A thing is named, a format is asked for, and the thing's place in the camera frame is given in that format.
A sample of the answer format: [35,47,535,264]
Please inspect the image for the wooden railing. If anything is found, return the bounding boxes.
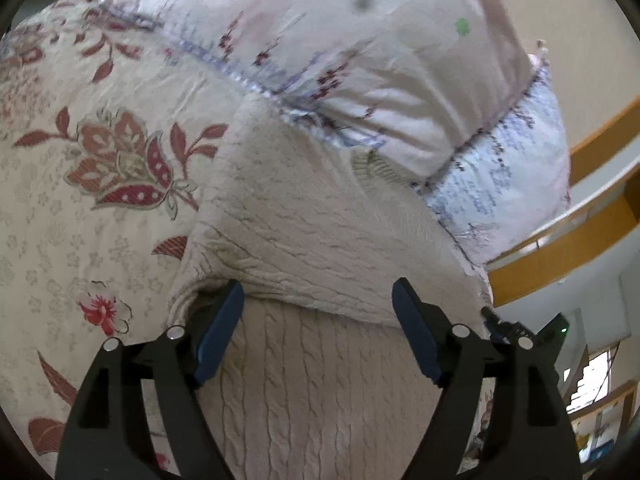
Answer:
[565,350,640,468]

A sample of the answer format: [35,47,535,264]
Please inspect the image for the floral bedspread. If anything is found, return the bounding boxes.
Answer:
[0,0,248,480]

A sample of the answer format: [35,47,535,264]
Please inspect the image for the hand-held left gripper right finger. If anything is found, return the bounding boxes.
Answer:
[391,277,583,480]

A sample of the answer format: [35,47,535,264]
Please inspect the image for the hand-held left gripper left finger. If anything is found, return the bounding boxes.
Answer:
[55,280,246,480]

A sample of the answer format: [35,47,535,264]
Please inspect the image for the pink floral pillow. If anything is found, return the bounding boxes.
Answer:
[75,0,573,278]

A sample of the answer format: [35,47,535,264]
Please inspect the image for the cream cable-knit sweater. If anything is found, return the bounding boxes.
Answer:
[167,97,496,480]

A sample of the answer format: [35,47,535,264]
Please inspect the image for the wooden bed frame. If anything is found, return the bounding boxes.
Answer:
[487,105,640,307]

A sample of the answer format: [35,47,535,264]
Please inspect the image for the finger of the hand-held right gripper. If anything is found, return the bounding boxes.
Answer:
[481,306,535,345]

